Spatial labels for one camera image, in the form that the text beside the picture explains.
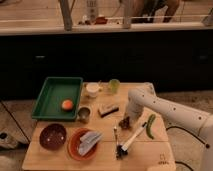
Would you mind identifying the dark grape bunch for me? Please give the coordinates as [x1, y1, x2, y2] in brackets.
[119, 117, 131, 130]

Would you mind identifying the small metal cup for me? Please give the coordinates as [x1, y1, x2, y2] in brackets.
[78, 107, 90, 123]

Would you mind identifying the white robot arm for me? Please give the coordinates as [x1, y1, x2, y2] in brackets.
[125, 86, 213, 171]

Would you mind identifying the green translucent cup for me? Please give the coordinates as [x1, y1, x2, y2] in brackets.
[108, 79, 120, 94]

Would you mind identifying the orange fruit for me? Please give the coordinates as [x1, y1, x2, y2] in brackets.
[61, 99, 73, 111]

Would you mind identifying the black power cable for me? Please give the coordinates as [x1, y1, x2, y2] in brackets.
[165, 125, 213, 171]

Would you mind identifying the wooden block eraser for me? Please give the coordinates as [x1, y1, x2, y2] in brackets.
[98, 104, 119, 118]

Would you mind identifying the white paper cup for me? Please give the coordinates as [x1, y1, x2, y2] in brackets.
[86, 83, 101, 98]

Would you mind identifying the white handled brush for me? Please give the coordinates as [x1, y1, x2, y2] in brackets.
[118, 122, 147, 157]

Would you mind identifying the grey folded cloth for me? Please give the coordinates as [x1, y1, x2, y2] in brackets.
[78, 131, 102, 156]

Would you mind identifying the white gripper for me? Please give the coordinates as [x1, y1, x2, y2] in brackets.
[124, 101, 143, 123]

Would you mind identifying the dark purple bowl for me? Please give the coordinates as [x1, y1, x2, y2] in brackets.
[39, 123, 67, 150]

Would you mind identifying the green plastic tray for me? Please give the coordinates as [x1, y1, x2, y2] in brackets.
[32, 77, 83, 121]

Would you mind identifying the red object on shelf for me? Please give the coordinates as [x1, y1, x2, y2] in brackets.
[95, 17, 108, 24]

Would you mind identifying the small metal spoon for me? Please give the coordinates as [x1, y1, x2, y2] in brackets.
[113, 126, 119, 160]

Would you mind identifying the green chili pepper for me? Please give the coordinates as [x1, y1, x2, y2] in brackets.
[146, 114, 156, 139]

